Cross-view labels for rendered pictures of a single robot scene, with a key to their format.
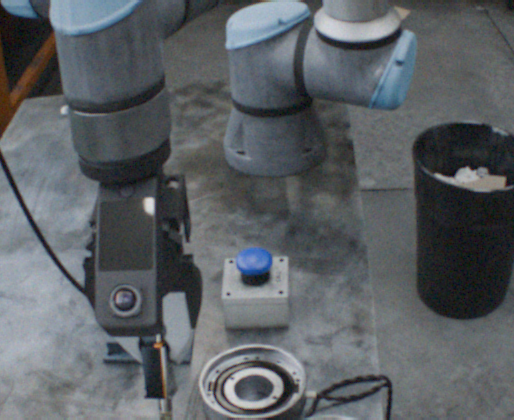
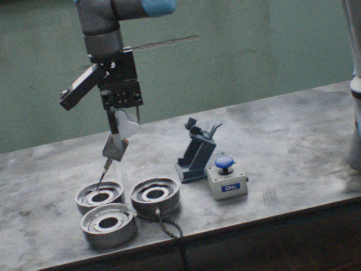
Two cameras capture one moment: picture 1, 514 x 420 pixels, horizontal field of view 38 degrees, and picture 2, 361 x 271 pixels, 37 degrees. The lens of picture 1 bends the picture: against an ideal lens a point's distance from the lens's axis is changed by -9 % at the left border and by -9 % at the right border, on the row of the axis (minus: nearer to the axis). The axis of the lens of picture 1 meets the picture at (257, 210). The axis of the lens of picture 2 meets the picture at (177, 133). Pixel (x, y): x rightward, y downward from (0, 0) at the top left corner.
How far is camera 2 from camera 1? 1.06 m
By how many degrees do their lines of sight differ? 69
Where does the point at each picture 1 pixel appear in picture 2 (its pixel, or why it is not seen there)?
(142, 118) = (88, 41)
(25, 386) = (151, 153)
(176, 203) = (118, 84)
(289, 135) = not seen: outside the picture
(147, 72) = (88, 25)
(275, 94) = not seen: hidden behind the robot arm
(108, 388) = (158, 170)
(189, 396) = not seen: hidden behind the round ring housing
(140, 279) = (70, 90)
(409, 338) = not seen: outside the picture
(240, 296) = (209, 171)
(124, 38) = (79, 8)
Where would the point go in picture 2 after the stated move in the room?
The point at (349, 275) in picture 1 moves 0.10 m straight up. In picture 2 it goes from (265, 209) to (261, 165)
